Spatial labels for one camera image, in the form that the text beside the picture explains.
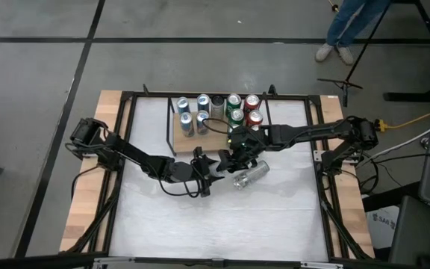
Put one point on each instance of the black tripod stand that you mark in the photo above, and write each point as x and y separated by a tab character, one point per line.
364	48

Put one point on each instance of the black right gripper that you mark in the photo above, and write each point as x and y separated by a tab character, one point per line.
250	142

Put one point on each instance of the silver camera mount bar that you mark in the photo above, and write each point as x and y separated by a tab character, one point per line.
218	262

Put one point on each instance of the white Celsius can yellow band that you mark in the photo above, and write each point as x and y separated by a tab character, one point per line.
251	174

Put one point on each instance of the dark grey equipment box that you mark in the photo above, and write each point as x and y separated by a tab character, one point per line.
416	231

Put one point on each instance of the blue silver Red Bull can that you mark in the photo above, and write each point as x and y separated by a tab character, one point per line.
203	101
202	121
187	124
182	105

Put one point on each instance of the person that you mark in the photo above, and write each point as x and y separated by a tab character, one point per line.
349	18

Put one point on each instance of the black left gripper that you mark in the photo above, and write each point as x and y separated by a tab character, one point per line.
201	170

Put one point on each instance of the green soda can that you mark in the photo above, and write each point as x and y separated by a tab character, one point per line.
232	129
236	116
233	100

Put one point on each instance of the white printed box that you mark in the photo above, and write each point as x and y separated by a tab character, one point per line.
383	228

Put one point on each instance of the light wooden table plank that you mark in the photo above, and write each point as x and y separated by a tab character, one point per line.
353	209
88	209

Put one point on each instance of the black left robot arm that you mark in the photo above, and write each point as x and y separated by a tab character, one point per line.
140	157

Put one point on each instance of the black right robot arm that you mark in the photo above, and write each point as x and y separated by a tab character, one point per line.
312	130

